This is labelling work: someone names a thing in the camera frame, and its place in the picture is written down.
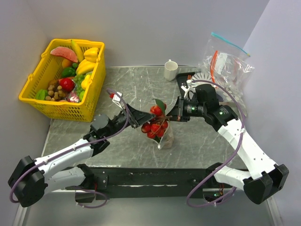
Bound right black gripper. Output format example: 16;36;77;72
164;96;206;122

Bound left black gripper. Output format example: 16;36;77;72
104;103;155;138

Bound red toy strawberries bunch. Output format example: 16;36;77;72
141;98;171;143

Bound polka dot zip bag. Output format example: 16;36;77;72
151;121;174;150

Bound red toy apple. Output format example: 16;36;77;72
59;78;75;92

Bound toy pineapple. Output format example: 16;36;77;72
158;127;174;150

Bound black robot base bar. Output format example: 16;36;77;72
65;166;233;201

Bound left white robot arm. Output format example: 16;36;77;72
8;105;155;207

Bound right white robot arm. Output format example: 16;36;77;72
167;80;289;207

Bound clear zip bag orange seal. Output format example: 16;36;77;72
199;53;253;116

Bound clear zip bag blue seal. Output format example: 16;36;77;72
199;32;251;82

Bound black plastic tray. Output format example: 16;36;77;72
176;72;197;97

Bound striped white plate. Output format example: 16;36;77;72
191;72;216;88

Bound white ceramic mug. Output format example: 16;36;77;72
164;59;178;81

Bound green toy apple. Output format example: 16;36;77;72
79;90;85;102

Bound yellow toy lemon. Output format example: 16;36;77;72
81;73;92;90

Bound green toy grapes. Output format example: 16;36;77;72
73;74;85;95

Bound yellow toy banana bunch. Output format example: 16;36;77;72
76;59;96;75

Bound yellow toy bell pepper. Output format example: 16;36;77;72
84;47;99;63

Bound yellow plastic basket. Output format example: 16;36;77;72
19;39;106;122

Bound green toy bell pepper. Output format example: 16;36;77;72
62;67;76;78

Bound brown toy longan bunch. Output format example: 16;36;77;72
45;81;67;101

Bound orange toy peach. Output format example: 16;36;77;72
62;58;73;69

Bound toy watermelon slice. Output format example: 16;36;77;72
50;47;78;63

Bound green toy starfruit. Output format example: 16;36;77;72
35;89;48;100

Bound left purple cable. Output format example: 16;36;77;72
9;88;131;203

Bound purple cable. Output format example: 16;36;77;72
186;80;246;208
9;88;131;203

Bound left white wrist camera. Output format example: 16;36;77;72
110;92;125;110

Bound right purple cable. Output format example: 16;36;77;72
186;80;246;208

